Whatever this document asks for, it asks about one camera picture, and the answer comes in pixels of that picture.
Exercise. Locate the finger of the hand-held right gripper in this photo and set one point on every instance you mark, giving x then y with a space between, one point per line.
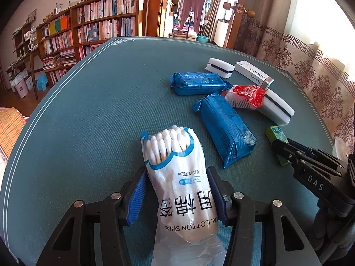
285 151
307 151

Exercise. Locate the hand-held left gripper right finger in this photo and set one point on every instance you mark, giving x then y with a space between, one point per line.
217 195

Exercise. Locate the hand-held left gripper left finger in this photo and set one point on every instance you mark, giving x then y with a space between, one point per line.
136 198

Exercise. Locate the green dotted box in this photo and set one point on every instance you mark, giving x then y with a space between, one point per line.
277 133

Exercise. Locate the clear plastic container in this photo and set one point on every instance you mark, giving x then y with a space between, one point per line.
339 148

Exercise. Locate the white cotton swab bag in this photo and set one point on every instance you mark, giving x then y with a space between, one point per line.
177 171

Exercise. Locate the white sponge with black stripe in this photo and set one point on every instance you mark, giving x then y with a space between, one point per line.
277 105
222 65

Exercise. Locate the blue plastic packet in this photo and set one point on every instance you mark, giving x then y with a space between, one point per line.
224 130
198 83

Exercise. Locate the red and white packet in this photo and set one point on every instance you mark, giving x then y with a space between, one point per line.
246 94

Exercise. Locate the person's right hand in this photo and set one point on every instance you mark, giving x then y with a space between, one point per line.
326 228

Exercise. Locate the patterned cream curtain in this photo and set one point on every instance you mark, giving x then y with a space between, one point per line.
313 69

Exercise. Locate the white box with red end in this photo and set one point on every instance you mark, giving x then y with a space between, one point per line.
251 72

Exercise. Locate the teal table mat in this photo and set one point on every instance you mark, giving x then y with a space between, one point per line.
91 110

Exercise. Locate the wooden door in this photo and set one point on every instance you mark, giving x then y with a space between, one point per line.
235 30

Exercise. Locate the blue basin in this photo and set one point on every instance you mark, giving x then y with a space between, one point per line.
203 38

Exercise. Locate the orange checked cushion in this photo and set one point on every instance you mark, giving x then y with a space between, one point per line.
9 133

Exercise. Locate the blue plastic stool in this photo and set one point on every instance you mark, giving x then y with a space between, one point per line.
42 82

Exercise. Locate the wooden door knob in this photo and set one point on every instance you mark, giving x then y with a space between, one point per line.
238 7

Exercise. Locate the white storage bins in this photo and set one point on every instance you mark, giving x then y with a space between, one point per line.
21 87

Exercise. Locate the pink pants on hanger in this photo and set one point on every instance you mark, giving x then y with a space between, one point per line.
192 8

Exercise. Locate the large wooden bookshelf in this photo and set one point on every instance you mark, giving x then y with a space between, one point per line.
105 13

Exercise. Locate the small wooden shelf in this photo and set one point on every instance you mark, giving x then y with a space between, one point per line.
20 50

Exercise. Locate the wooden door frame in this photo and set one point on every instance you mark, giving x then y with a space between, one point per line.
154 8

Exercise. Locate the picture frame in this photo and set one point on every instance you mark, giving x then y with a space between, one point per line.
32 15

